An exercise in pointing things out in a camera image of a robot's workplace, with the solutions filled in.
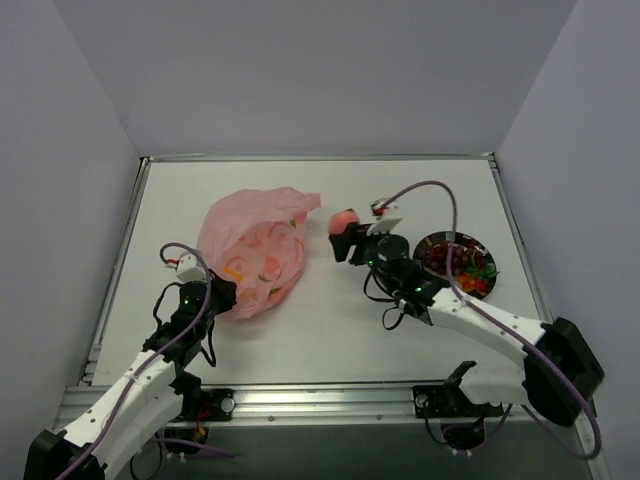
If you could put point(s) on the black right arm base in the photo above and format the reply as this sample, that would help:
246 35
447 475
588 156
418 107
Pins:
451 420

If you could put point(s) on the pink fake peach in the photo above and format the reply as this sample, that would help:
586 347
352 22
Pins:
340 221

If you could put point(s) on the dark red fake grapes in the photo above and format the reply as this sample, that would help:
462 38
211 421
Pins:
463 258

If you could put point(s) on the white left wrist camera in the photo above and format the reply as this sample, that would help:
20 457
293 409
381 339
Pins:
187 268

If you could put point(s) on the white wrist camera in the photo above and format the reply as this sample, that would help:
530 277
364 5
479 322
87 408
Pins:
386 217
187 268

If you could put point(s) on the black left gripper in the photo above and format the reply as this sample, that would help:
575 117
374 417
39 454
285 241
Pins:
222 291

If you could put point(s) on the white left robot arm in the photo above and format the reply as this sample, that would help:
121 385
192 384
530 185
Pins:
154 390

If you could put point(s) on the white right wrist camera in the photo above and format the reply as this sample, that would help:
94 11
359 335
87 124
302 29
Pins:
386 217

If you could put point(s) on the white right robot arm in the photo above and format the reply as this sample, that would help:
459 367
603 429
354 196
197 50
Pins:
559 372

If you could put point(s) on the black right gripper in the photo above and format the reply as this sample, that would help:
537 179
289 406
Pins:
356 240

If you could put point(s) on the red fake cherry tomatoes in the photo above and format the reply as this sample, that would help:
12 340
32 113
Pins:
478 281

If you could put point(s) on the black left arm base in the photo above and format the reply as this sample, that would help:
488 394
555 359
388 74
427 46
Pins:
209 405

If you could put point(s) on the aluminium front rail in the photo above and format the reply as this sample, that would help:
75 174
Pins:
291 404

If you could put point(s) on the black rimmed round plate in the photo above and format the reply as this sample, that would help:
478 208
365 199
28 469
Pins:
457 238

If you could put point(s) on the pink plastic bag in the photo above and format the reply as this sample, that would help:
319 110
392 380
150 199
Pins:
256 239

